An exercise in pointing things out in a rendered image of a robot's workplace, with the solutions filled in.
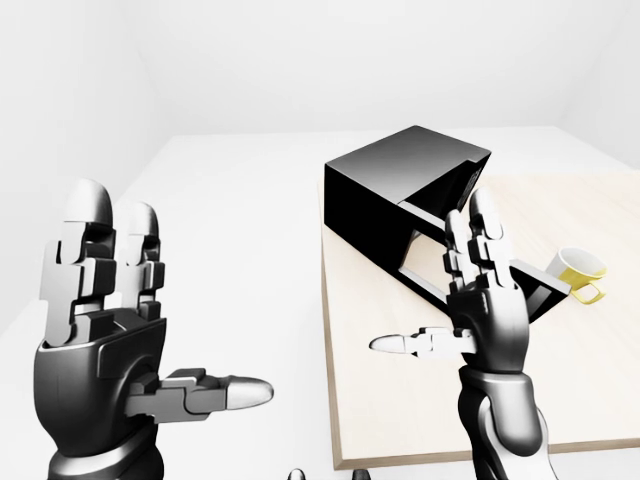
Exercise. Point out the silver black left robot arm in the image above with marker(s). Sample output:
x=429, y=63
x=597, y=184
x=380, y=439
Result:
x=115, y=462

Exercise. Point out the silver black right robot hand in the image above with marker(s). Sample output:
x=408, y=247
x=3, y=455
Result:
x=500, y=330

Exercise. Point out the small dark rounded shape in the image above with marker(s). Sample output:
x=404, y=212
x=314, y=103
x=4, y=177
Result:
x=296, y=474
x=360, y=475

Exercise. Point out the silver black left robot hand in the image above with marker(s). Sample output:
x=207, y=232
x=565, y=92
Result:
x=70, y=380

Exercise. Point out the white and yellow mug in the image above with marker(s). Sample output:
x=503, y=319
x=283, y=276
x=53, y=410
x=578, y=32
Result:
x=580, y=262

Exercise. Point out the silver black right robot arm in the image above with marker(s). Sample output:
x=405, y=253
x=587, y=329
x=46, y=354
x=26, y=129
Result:
x=505, y=425

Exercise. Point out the black microwave body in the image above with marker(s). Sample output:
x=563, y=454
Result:
x=370, y=200

